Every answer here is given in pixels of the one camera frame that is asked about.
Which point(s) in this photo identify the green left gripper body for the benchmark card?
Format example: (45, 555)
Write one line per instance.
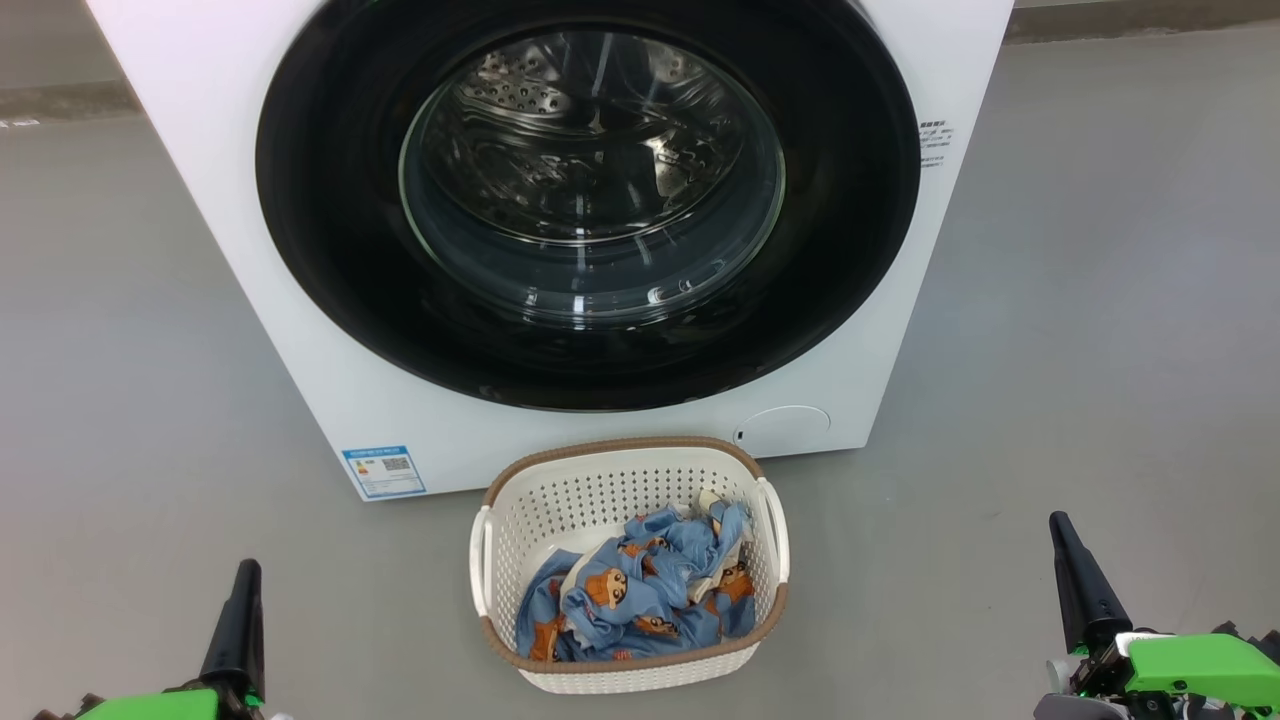
(160, 706)

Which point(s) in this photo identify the white front-load washing machine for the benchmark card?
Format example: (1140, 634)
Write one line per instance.
(250, 300)

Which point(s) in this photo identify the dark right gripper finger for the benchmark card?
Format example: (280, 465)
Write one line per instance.
(1085, 600)

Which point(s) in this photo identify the blue energy label sticker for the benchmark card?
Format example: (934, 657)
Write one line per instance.
(384, 471)

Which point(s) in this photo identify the black round glass washer door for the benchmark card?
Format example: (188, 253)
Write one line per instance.
(330, 250)

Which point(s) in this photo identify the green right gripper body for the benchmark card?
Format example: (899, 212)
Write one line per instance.
(1190, 665)

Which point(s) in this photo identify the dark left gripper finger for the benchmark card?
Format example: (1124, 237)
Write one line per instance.
(237, 630)

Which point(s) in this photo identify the stainless steel washing machine drum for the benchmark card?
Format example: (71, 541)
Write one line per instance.
(590, 130)

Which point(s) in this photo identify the round white filter cover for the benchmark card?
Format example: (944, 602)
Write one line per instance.
(785, 432)

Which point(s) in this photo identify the white basket with brown rim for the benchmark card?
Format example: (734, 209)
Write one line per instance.
(560, 500)

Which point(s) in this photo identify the blue patterned cloth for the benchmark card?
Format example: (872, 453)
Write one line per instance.
(600, 610)
(690, 540)

